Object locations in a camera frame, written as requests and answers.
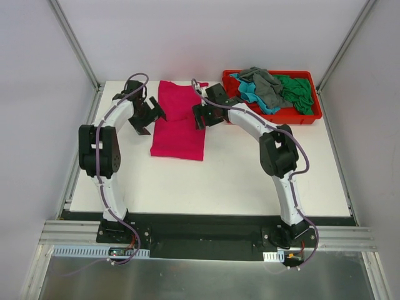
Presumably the magenta t shirt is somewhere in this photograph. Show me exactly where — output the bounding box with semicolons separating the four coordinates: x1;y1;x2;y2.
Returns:
150;81;206;161

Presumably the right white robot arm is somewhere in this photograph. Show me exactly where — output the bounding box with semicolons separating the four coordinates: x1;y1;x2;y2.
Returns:
191;79;304;247

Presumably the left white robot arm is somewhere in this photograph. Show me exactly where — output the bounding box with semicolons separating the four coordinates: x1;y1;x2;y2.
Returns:
78;79;166;243

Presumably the red t shirt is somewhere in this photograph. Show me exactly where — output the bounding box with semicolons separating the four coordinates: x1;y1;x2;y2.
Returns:
222;76;263;113

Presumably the teal t shirt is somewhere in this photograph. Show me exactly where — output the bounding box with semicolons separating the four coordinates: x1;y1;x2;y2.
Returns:
229;73;281;114

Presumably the grey t shirt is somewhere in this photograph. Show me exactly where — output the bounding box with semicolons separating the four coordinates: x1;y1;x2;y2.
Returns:
238;67;293;109

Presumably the red plastic bin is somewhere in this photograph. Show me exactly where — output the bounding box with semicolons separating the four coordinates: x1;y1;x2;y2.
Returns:
222;69;323;125

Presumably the green t shirt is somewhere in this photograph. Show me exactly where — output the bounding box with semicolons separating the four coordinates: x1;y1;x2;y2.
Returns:
275;74;314;116

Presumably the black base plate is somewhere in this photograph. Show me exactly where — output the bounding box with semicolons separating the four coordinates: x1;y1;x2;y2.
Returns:
61;211;323;260

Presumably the left aluminium frame post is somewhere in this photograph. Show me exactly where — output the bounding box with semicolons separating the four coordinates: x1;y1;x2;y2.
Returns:
47;0;101;91

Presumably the aluminium frame post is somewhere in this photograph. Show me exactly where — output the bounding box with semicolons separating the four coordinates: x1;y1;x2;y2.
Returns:
47;0;101;91
316;0;378;92

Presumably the left white cable duct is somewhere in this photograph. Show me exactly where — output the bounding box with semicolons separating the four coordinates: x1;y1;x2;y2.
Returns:
52;246;150;259

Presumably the white cable duct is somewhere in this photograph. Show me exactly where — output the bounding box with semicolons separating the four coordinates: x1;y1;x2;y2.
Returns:
262;249;285;263
52;246;150;259

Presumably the right white cable duct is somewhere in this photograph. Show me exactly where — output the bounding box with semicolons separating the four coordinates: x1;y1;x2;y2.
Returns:
262;249;285;263

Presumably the right aluminium frame post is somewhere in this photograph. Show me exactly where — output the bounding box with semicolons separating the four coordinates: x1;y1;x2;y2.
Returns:
316;0;378;92

